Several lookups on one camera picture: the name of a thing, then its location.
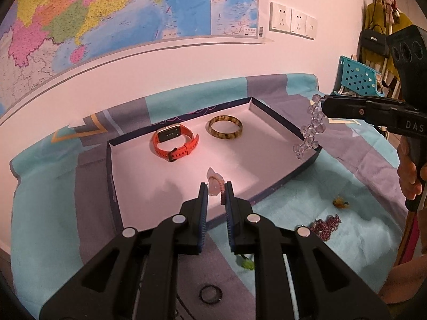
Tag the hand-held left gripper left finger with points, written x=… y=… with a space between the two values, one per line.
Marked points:
x=201 y=220

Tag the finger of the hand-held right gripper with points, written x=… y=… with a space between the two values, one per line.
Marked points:
x=350 y=110

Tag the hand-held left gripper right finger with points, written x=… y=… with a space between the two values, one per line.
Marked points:
x=230 y=220

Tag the dark blue shallow box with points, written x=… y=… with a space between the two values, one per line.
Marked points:
x=206 y=170

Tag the person's right forearm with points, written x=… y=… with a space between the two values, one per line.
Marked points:
x=403 y=286

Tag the person's right hand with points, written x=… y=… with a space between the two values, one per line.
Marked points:
x=406 y=173

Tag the blue perforated plastic chair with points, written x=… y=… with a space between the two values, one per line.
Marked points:
x=357 y=76

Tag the black handbag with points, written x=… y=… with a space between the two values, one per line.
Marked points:
x=373 y=41

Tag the mustard yellow garment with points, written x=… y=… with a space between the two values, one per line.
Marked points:
x=402 y=21

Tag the pink hanging ornament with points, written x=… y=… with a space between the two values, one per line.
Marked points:
x=389 y=6

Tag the tortoiseshell bangle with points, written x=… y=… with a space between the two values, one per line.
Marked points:
x=213 y=132

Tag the white wall socket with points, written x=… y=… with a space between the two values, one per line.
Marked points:
x=311 y=26
x=298 y=22
x=280 y=17

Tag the colourful wall map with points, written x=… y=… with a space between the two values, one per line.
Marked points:
x=100 y=13

